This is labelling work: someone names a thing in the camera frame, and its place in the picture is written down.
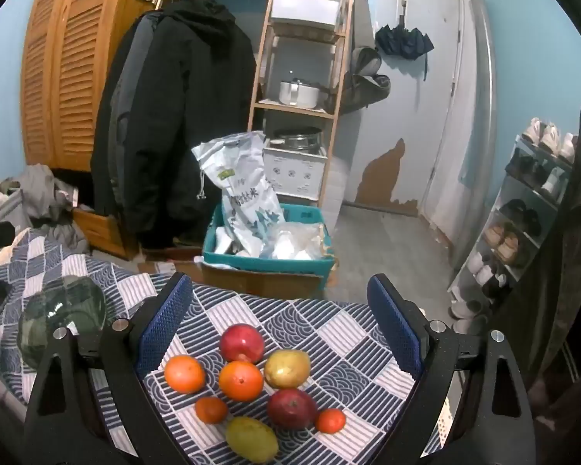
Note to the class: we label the pale blue door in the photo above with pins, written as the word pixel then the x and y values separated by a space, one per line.
pixel 416 106

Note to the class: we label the clear plastic bag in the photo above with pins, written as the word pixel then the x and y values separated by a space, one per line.
pixel 295 242

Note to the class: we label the white pot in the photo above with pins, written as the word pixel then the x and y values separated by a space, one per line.
pixel 298 94

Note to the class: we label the wooden shelf rack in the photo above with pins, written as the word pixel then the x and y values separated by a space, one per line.
pixel 295 110

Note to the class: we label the wooden drawer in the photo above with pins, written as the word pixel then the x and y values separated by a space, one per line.
pixel 97 225

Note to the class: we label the white rice bag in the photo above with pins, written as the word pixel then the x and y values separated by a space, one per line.
pixel 244 189

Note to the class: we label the clear glass bowl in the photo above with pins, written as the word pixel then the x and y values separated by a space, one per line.
pixel 63 310

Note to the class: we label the white storage bin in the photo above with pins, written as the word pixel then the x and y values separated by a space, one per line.
pixel 305 9

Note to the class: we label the steel pot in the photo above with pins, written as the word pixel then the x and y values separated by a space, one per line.
pixel 298 138

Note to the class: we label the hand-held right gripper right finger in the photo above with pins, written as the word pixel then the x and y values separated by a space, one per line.
pixel 397 324

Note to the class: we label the orange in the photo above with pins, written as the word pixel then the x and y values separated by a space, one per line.
pixel 185 373
pixel 240 380

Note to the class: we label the black hooded coat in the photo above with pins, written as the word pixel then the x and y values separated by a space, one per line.
pixel 193 106

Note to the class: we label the yellow-green pear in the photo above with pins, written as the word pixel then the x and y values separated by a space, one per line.
pixel 286 369
pixel 251 438

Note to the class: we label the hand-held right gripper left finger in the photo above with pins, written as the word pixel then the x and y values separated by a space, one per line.
pixel 160 329

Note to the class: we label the teal plastic basket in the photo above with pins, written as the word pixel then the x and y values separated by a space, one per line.
pixel 271 271

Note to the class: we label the grey clothes pile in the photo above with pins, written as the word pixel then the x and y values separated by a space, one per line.
pixel 43 189

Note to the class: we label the dark blue umbrella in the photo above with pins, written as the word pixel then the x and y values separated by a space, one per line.
pixel 402 41

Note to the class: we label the wooden louvered wardrobe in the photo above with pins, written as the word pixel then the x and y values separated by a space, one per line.
pixel 72 58

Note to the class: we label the blue white patterned tablecloth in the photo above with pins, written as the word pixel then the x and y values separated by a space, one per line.
pixel 290 315

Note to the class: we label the black jacket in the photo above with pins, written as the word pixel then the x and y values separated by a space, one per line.
pixel 116 155

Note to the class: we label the white shoe rack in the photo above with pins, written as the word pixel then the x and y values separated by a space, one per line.
pixel 506 184

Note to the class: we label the rows of shoes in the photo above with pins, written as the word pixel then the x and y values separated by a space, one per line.
pixel 549 138

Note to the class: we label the metal pipe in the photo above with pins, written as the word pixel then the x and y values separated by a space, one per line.
pixel 484 106

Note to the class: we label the red apple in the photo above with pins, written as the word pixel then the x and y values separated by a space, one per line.
pixel 242 343
pixel 292 408

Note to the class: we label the large cardboard box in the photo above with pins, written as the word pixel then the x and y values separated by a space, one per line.
pixel 261 283

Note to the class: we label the small tangerine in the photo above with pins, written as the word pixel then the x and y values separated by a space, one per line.
pixel 330 420
pixel 211 409

